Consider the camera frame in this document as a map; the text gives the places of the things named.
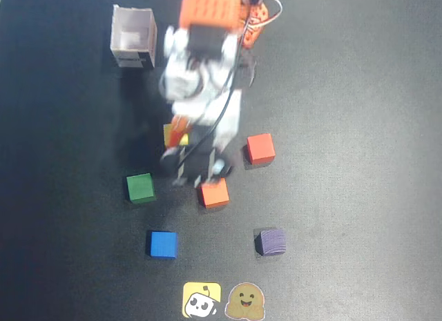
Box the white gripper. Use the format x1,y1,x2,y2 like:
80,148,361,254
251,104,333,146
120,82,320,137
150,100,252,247
164,88,243,153

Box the blue wooden cube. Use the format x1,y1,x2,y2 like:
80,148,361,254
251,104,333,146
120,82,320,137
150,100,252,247
149,230,178,260

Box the yellow wooden cube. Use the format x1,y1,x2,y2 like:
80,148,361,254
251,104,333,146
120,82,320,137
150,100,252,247
162,123,190,148

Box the green wooden cube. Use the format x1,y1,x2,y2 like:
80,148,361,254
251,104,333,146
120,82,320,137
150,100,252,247
126,172,156,204

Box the orange wooden cube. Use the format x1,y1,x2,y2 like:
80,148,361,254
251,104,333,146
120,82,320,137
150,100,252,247
197,177,231,209

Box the red wooden cube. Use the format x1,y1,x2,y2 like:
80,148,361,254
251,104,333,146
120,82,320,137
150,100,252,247
246,133,276,166

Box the purple wooden cube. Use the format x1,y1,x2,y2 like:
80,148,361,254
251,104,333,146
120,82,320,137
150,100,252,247
254,227,287,257

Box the white open cardboard box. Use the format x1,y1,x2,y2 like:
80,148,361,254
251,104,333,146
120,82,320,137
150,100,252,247
109,4,158,70

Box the yellow robot logo sticker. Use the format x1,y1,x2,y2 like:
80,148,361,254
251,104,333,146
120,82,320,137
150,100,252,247
182,282,222,319

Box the black table mat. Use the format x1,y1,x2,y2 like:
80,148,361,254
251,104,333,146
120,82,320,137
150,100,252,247
0,0,442,321

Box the hugging face emoji sticker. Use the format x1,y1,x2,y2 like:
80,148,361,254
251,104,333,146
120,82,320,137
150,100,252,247
224,282,267,319

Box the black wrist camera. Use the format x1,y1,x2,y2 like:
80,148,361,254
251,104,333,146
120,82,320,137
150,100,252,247
159,122,233,188

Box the white servo cable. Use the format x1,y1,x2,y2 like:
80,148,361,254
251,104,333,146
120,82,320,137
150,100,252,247
264,0,283,27

